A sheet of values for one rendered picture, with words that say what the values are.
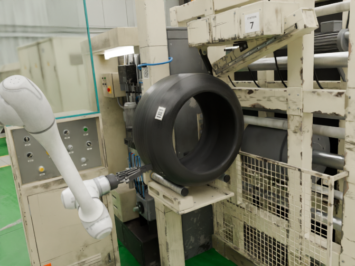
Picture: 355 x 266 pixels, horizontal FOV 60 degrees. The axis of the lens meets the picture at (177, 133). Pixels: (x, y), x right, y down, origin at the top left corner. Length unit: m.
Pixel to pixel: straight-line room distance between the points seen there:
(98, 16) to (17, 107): 10.99
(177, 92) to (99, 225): 0.68
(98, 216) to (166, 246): 0.93
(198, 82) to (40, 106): 0.78
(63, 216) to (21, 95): 1.28
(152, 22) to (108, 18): 10.30
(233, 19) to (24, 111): 1.06
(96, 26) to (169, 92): 10.44
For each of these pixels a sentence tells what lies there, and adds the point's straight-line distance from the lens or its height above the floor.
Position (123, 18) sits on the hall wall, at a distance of 12.51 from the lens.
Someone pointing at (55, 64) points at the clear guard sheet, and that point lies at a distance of 2.04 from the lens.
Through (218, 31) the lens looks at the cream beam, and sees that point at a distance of 1.73.
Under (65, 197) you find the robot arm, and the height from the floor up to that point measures 1.02.
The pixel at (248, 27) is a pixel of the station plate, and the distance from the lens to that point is 1.56.
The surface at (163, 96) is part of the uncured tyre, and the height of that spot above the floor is 1.40.
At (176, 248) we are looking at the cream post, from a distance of 2.21.
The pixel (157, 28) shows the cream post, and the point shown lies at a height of 1.75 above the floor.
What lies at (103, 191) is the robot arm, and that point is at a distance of 1.47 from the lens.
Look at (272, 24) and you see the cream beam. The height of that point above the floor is 1.68.
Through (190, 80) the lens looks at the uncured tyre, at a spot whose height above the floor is 1.46.
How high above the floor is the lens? 1.53
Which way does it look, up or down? 12 degrees down
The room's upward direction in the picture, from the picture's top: 4 degrees counter-clockwise
